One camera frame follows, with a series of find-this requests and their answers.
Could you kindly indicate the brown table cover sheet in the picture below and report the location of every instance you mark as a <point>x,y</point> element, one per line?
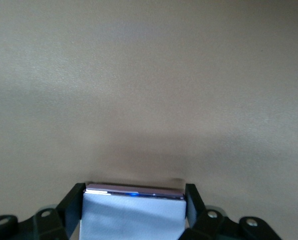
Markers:
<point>148,75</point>

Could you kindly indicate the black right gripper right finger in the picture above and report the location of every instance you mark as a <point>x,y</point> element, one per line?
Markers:
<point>209,225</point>

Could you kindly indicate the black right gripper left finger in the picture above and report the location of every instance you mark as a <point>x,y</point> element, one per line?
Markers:
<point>51,225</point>

